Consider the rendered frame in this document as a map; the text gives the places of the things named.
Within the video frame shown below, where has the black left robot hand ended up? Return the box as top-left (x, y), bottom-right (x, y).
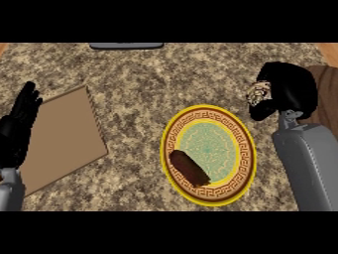
top-left (0, 80), bottom-right (45, 174)

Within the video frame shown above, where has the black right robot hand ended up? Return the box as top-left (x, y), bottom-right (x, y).
top-left (248, 61), bottom-right (318, 122)

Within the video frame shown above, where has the dark brown wooden bowl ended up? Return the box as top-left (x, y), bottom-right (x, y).
top-left (296, 64), bottom-right (338, 155)

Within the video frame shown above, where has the yellow rimmed patterned plate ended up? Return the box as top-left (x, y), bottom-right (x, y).
top-left (159, 104), bottom-right (256, 207)

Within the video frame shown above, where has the dark grey appliance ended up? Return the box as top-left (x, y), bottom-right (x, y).
top-left (87, 42), bottom-right (165, 51)

